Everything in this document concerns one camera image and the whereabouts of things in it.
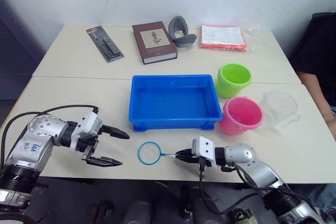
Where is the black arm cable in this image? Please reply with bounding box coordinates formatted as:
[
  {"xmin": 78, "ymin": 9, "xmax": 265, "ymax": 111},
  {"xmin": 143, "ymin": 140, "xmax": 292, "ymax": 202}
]
[
  {"xmin": 0, "ymin": 104, "xmax": 100, "ymax": 168},
  {"xmin": 198, "ymin": 156, "xmax": 320, "ymax": 215}
]

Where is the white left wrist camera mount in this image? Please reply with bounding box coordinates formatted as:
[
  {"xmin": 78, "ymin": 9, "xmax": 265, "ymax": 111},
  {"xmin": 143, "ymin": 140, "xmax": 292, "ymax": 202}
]
[{"xmin": 69, "ymin": 110, "xmax": 104, "ymax": 153}]

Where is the pink plastic bucket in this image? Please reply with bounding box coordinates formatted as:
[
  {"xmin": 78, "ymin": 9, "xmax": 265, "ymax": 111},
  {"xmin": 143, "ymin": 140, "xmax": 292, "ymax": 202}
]
[{"xmin": 219, "ymin": 97, "xmax": 264, "ymax": 136}]

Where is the clear plastic bag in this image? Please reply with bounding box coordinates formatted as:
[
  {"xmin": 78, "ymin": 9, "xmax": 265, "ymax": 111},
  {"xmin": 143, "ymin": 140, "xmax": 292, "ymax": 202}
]
[{"xmin": 241, "ymin": 23, "xmax": 264, "ymax": 52}]

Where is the green plastic bucket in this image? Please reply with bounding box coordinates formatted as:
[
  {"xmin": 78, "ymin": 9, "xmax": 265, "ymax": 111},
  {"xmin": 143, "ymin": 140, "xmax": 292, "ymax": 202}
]
[{"xmin": 215, "ymin": 62, "xmax": 253, "ymax": 99}]

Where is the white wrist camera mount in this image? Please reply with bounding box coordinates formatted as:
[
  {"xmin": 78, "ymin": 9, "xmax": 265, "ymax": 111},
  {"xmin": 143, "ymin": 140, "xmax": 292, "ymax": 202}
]
[
  {"xmin": 191, "ymin": 136, "xmax": 219, "ymax": 169},
  {"xmin": 69, "ymin": 110, "xmax": 104, "ymax": 153}
]

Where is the dark rounded shape under table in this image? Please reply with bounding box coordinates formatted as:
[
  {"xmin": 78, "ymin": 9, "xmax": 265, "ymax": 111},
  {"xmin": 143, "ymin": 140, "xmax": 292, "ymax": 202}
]
[
  {"xmin": 122, "ymin": 194, "xmax": 155, "ymax": 224},
  {"xmin": 180, "ymin": 185, "xmax": 228, "ymax": 224}
]

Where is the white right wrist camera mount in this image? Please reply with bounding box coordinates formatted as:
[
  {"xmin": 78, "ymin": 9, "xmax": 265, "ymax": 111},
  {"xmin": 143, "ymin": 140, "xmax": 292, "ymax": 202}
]
[{"xmin": 191, "ymin": 136, "xmax": 219, "ymax": 169}]

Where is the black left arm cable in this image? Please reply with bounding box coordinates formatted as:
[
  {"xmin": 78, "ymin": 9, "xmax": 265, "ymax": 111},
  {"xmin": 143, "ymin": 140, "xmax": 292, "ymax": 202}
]
[{"xmin": 0, "ymin": 104, "xmax": 100, "ymax": 168}]

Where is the grey curved foam pad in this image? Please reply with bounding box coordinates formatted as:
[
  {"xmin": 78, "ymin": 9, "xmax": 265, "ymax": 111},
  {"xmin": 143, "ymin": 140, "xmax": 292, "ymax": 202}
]
[
  {"xmin": 173, "ymin": 33, "xmax": 198, "ymax": 50},
  {"xmin": 167, "ymin": 15, "xmax": 190, "ymax": 40}
]

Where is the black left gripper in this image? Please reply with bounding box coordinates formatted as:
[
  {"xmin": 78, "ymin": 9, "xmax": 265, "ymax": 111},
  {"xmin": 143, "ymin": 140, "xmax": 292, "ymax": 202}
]
[{"xmin": 76, "ymin": 124, "xmax": 130, "ymax": 168}]

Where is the blue plastic tub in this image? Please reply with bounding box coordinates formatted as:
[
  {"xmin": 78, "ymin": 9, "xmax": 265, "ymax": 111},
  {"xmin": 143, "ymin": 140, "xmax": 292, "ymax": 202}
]
[{"xmin": 128, "ymin": 74, "xmax": 224, "ymax": 132}]

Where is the black packaged tool blister pack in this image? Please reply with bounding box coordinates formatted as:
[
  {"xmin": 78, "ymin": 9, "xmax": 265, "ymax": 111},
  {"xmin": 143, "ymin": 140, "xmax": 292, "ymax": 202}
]
[{"xmin": 85, "ymin": 25, "xmax": 125, "ymax": 63}]

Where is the small blue fish net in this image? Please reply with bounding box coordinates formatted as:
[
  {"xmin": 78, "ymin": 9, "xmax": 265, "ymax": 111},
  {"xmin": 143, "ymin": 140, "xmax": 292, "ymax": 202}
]
[{"xmin": 137, "ymin": 142, "xmax": 179, "ymax": 165}]

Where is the clear plastic cup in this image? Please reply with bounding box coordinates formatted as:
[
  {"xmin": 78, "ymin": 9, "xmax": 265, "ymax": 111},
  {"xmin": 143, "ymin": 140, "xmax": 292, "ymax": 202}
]
[{"xmin": 260, "ymin": 90, "xmax": 301, "ymax": 131}]

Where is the brown hardcover book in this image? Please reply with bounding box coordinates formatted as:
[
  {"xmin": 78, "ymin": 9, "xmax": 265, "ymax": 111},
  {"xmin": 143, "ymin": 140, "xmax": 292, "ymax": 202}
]
[{"xmin": 131, "ymin": 21, "xmax": 179, "ymax": 66}]

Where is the person's black shirt torso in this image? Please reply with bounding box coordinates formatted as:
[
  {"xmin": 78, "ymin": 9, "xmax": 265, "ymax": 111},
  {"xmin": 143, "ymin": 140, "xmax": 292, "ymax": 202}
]
[{"xmin": 288, "ymin": 11, "xmax": 336, "ymax": 83}]

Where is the yellowish object under table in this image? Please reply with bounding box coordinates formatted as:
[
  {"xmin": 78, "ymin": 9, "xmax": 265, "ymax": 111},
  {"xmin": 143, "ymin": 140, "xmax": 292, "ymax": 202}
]
[{"xmin": 230, "ymin": 207, "xmax": 257, "ymax": 224}]

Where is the orange packet with white sheet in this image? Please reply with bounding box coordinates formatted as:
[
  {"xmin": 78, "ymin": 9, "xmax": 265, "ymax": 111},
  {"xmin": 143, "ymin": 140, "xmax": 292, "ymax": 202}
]
[{"xmin": 200, "ymin": 24, "xmax": 248, "ymax": 52}]

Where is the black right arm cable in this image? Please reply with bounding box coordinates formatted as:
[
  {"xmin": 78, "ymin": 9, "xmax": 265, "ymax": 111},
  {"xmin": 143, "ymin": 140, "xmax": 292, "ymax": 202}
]
[{"xmin": 198, "ymin": 156, "xmax": 320, "ymax": 215}]

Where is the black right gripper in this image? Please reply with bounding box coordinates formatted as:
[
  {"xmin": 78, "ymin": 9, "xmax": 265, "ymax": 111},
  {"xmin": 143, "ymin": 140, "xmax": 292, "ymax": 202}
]
[{"xmin": 175, "ymin": 149, "xmax": 211, "ymax": 167}]

